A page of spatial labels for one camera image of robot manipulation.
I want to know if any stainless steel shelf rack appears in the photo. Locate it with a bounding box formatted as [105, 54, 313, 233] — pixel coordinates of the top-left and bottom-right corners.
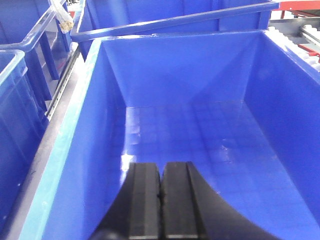
[0, 43, 84, 240]

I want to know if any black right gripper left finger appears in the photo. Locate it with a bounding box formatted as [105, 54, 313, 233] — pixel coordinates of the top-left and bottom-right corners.
[91, 162, 161, 240]

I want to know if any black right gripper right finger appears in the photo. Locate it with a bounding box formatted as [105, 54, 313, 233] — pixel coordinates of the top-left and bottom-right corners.
[161, 162, 276, 240]

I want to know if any blue bin behind target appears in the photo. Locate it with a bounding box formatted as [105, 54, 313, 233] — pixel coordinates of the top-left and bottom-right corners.
[70, 0, 279, 58]

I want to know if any blue bin left neighbour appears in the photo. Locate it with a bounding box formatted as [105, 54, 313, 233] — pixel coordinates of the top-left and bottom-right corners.
[0, 50, 48, 229]

